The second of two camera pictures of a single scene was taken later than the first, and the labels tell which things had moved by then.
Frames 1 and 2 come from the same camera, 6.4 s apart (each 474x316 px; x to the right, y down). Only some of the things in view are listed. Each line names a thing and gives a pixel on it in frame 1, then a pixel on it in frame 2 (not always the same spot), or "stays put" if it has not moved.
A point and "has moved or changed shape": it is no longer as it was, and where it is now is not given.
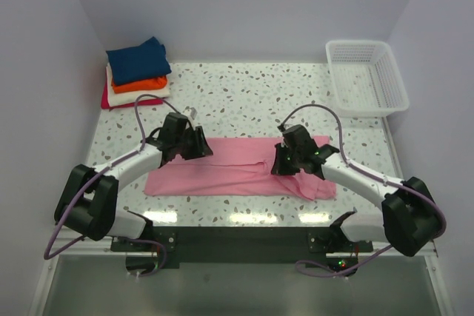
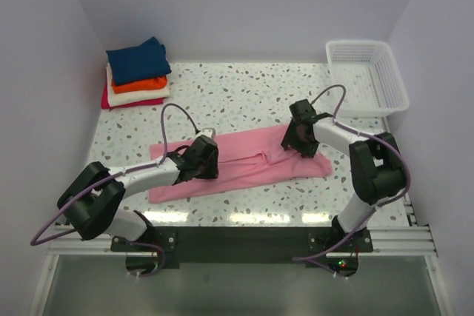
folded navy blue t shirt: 133,64 stays put
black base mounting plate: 164,247 stays put
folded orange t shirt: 143,85 stays put
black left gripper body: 187,141 -> 207,169
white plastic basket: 367,79 stays put
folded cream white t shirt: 118,98 stays put
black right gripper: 278,168 -> 289,139
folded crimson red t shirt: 105,101 stays put
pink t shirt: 238,166 has moved or changed shape
